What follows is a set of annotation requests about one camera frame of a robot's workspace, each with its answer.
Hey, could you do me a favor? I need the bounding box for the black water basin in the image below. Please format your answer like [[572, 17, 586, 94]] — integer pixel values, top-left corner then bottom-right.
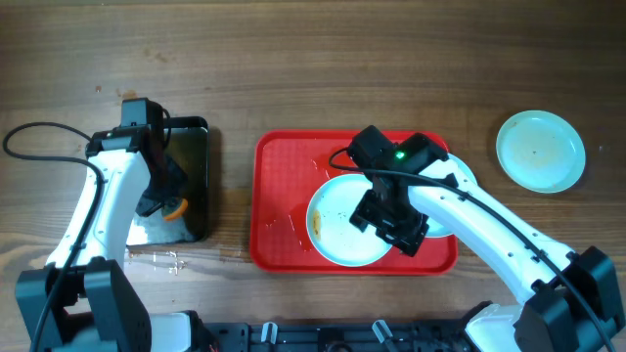
[[126, 116, 209, 246]]

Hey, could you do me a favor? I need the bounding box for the black mounting rail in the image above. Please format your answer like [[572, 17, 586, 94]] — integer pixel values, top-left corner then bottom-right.
[[205, 320, 474, 352]]

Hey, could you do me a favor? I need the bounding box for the red plastic tray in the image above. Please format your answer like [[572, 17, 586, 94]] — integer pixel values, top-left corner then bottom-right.
[[249, 129, 459, 276]]

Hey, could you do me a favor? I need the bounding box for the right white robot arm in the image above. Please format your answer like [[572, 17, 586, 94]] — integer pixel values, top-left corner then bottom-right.
[[346, 126, 625, 351]]

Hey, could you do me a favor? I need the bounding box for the light blue plate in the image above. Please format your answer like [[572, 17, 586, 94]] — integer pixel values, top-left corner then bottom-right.
[[423, 153, 478, 240], [495, 110, 586, 194], [305, 174, 391, 267]]

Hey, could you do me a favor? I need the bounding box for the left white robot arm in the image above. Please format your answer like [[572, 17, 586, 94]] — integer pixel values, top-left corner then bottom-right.
[[16, 98, 187, 351]]

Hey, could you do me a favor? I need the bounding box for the orange green scrub sponge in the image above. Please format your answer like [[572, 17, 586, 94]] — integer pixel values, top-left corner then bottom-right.
[[161, 198, 189, 222]]

